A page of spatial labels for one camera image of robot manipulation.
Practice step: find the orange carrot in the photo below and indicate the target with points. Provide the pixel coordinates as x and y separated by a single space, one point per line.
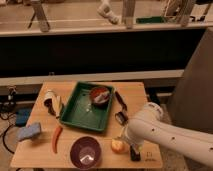
55 137

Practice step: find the yellow orange apple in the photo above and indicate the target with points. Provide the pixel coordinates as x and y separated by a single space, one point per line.
117 146

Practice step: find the black remote control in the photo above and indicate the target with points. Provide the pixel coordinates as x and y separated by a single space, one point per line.
133 155

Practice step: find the green mat in background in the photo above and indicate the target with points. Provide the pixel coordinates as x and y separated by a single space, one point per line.
150 20

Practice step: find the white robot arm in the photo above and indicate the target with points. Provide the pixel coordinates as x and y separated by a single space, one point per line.
147 125

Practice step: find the white cup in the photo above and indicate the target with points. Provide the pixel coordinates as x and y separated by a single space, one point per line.
49 95

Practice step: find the green plastic tray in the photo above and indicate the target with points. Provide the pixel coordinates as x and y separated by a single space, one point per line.
82 113

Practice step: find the blue sponge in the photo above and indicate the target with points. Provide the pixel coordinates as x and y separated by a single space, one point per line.
29 131

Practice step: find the red bowl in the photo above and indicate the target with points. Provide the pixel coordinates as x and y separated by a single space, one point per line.
94 92

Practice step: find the blue box under table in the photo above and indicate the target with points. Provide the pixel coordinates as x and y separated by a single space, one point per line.
22 116

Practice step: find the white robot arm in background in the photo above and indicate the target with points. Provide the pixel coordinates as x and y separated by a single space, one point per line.
106 11

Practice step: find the white cloth in bowl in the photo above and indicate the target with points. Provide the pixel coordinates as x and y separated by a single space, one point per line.
101 98

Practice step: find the purple bowl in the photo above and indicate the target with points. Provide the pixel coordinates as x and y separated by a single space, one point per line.
85 153

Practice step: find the black handled brush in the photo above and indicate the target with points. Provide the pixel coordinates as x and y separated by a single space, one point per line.
121 116

